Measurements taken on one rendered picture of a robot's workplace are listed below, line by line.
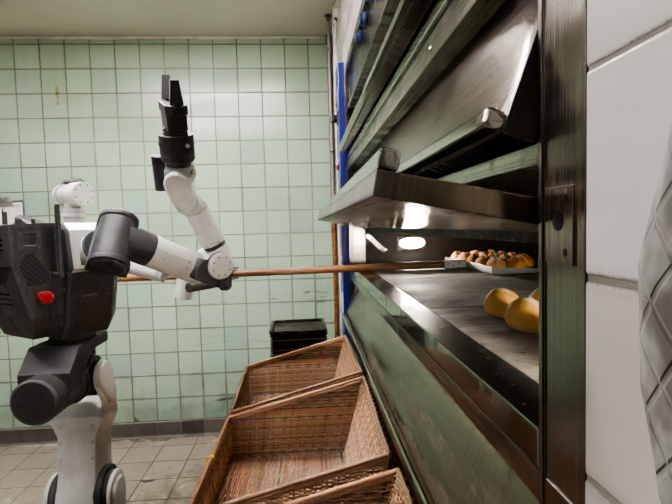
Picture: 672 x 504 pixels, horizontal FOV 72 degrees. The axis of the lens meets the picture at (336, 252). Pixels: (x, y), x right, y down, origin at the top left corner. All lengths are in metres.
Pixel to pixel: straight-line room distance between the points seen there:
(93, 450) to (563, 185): 1.42
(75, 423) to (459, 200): 1.34
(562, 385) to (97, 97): 3.27
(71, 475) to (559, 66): 1.52
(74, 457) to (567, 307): 1.41
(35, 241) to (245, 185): 1.97
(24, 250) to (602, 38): 1.23
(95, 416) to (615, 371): 1.38
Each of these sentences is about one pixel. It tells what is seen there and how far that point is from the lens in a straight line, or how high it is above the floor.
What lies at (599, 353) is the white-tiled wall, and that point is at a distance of 0.39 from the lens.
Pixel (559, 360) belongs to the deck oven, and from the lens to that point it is 0.45.
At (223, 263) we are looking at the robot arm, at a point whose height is 1.27.
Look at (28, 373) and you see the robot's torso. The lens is 1.42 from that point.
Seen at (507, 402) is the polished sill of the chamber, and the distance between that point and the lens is 0.55.
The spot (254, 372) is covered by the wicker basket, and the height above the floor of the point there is 0.70.
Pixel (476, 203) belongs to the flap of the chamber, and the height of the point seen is 1.39.
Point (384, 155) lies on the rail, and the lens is 0.42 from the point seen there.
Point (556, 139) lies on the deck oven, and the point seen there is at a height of 1.44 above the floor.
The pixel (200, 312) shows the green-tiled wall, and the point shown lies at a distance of 3.23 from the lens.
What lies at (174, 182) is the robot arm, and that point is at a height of 1.49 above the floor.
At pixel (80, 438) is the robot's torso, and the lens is 1.59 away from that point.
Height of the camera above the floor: 1.37
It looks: 3 degrees down
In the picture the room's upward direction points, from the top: 2 degrees counter-clockwise
